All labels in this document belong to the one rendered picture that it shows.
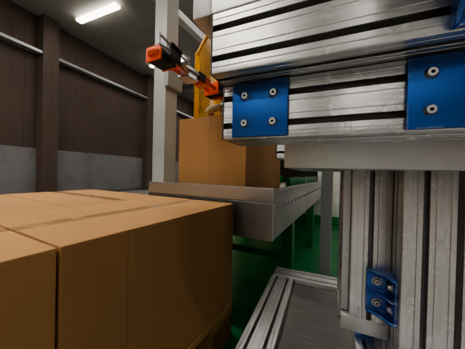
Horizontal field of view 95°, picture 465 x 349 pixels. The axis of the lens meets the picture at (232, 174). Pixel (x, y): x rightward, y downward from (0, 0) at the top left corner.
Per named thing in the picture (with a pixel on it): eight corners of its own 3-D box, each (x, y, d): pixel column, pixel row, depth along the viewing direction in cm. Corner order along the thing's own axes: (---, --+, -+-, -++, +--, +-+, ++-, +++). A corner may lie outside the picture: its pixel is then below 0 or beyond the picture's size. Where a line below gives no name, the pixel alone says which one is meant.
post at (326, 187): (319, 281, 133) (323, 121, 132) (331, 284, 130) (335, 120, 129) (317, 286, 127) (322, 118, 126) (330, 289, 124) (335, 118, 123)
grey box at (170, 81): (178, 93, 219) (179, 64, 219) (183, 92, 216) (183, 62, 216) (163, 86, 201) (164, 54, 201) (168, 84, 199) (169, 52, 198)
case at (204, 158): (230, 188, 169) (231, 137, 169) (279, 190, 151) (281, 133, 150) (177, 193, 116) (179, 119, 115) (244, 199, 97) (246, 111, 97)
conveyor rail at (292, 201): (320, 194, 292) (321, 180, 292) (324, 194, 290) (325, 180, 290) (262, 237, 88) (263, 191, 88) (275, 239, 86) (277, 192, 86)
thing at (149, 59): (163, 72, 83) (163, 59, 83) (177, 68, 80) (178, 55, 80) (145, 62, 76) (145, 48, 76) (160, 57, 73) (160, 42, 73)
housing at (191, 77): (186, 84, 94) (187, 75, 94) (198, 82, 91) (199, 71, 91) (175, 78, 88) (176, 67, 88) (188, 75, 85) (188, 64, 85)
